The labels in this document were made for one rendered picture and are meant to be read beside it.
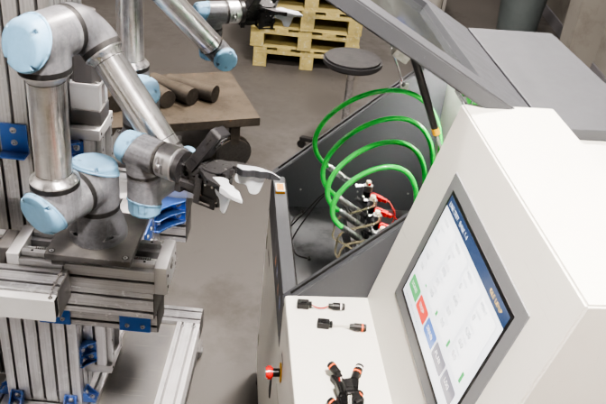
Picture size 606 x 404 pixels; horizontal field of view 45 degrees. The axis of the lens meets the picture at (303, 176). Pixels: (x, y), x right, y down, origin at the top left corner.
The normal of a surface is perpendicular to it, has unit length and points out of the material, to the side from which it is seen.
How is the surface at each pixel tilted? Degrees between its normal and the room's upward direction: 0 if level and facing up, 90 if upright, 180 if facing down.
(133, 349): 0
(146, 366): 0
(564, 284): 76
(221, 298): 0
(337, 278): 90
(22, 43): 83
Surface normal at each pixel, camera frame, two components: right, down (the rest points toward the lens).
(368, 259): 0.07, 0.51
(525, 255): -0.94, -0.25
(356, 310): 0.09, -0.86
